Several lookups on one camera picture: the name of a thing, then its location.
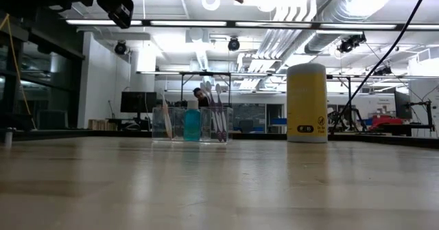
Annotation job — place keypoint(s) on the purple and white toothbrush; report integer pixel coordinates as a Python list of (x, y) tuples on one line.
[(219, 103), (208, 103)]

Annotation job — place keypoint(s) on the small blue mouthwash bottle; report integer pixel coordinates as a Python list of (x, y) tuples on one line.
[(192, 125)]

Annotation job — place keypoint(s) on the black ceiling spotlight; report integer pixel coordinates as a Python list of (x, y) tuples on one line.
[(234, 44), (120, 48), (350, 44), (383, 70)]

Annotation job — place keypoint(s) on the black computer monitor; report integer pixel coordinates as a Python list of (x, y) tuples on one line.
[(137, 102)]

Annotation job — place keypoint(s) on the black overhead light bar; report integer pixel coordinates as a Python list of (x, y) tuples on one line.
[(230, 24)]

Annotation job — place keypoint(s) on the person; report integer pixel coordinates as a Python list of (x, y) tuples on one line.
[(199, 94)]

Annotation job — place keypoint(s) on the wooden crates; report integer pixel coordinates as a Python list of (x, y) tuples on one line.
[(103, 124)]

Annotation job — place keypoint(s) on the clear plastic organizer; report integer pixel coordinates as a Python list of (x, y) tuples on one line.
[(207, 130)]

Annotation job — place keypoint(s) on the blue storage bin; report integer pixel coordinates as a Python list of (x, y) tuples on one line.
[(278, 121)]

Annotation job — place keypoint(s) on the yellow canister with white lid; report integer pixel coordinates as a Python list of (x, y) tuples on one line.
[(307, 103)]

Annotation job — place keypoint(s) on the red background item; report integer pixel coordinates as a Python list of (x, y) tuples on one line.
[(387, 121)]

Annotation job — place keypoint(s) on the dark side-on monitor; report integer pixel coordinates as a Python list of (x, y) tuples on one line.
[(402, 104)]

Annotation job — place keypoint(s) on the black background rig frame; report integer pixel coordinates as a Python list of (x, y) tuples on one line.
[(205, 73), (349, 99)]

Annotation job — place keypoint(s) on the black aluminium table frame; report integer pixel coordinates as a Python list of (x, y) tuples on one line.
[(68, 134)]

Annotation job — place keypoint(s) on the small white post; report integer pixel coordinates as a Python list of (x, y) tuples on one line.
[(8, 139)]

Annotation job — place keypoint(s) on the silver ventilation duct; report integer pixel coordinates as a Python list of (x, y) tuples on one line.
[(343, 10)]

